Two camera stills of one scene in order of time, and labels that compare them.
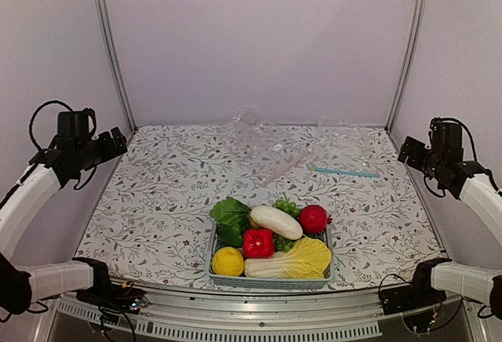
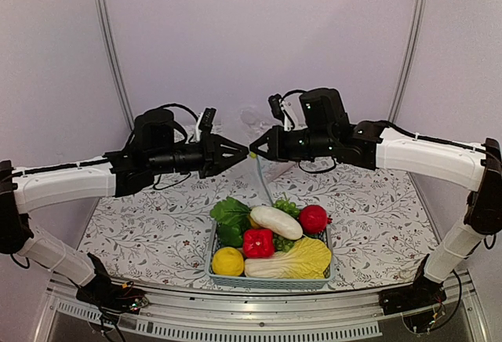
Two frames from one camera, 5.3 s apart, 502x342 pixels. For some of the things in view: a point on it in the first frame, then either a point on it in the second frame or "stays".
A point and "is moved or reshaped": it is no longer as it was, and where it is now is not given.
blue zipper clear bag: (343, 148) is moved or reshaped
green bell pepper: (230, 235) stays
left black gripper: (110, 149) -> (213, 154)
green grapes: (287, 205) stays
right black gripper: (414, 159) -> (275, 149)
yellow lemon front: (227, 261) stays
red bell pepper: (258, 243) stays
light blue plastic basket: (240, 281) stays
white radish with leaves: (230, 211) stays
